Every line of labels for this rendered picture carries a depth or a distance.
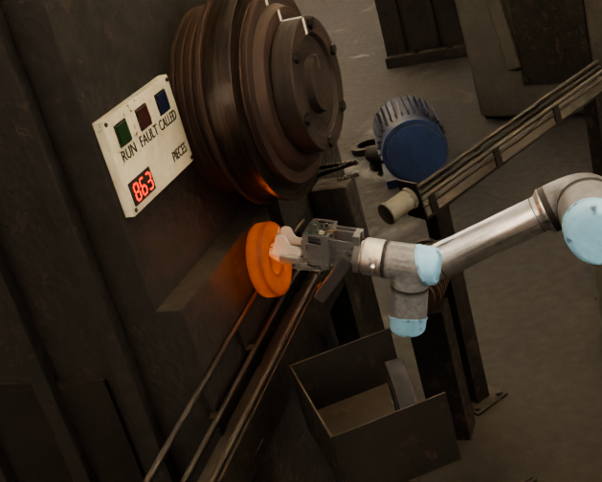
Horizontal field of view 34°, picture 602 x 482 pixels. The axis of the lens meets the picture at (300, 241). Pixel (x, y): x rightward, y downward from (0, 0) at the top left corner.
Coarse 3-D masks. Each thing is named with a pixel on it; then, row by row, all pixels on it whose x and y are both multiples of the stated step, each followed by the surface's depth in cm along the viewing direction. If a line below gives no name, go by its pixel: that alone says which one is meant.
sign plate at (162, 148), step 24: (144, 96) 178; (168, 96) 187; (96, 120) 167; (120, 120) 170; (168, 120) 186; (120, 144) 170; (144, 144) 177; (168, 144) 185; (120, 168) 169; (144, 168) 176; (168, 168) 184; (120, 192) 171
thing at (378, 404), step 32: (352, 352) 182; (384, 352) 184; (320, 384) 183; (352, 384) 185; (384, 384) 186; (320, 416) 162; (352, 416) 180; (384, 416) 158; (416, 416) 159; (448, 416) 161; (320, 448) 176; (352, 448) 158; (384, 448) 160; (416, 448) 161; (448, 448) 163; (352, 480) 160; (384, 480) 162
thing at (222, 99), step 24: (216, 0) 193; (240, 0) 189; (216, 24) 187; (240, 24) 188; (216, 48) 185; (216, 72) 185; (216, 96) 185; (240, 96) 185; (216, 120) 186; (240, 120) 184; (240, 144) 187; (240, 168) 192; (264, 168) 192; (264, 192) 199; (288, 192) 202
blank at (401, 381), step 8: (392, 360) 168; (400, 360) 166; (392, 368) 164; (400, 368) 164; (392, 376) 163; (400, 376) 162; (408, 376) 162; (392, 384) 162; (400, 384) 161; (408, 384) 161; (392, 392) 165; (400, 392) 161; (408, 392) 161; (392, 400) 172; (400, 400) 160; (408, 400) 160; (416, 400) 161; (400, 408) 160
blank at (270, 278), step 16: (256, 224) 198; (272, 224) 200; (256, 240) 194; (272, 240) 199; (256, 256) 193; (256, 272) 193; (272, 272) 197; (288, 272) 204; (256, 288) 195; (272, 288) 195; (288, 288) 203
